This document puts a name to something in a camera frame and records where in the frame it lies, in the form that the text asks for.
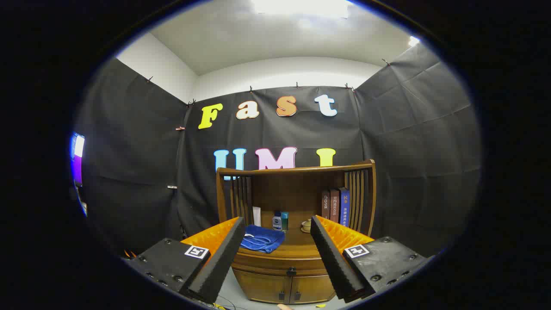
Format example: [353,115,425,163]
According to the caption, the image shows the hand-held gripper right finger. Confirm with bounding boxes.
[310,215,433,303]

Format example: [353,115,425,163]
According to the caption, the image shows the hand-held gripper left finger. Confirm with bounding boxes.
[125,217,246,304]

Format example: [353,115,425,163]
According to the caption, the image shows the wooden drawer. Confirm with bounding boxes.
[232,252,331,277]

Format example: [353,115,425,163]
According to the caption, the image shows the wooden cabinet door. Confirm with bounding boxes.
[234,269,292,304]
[289,276,336,304]

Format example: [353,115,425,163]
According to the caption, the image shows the wooden countertop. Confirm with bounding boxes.
[235,224,332,259]

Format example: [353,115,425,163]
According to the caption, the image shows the wooden cabinet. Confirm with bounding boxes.
[215,159,377,304]

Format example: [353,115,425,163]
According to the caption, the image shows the blue towel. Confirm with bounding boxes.
[240,225,285,254]

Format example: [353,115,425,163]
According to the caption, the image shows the blue book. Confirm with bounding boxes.
[339,187,350,227]

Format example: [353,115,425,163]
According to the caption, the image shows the floor cables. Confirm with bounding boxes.
[210,296,238,310]

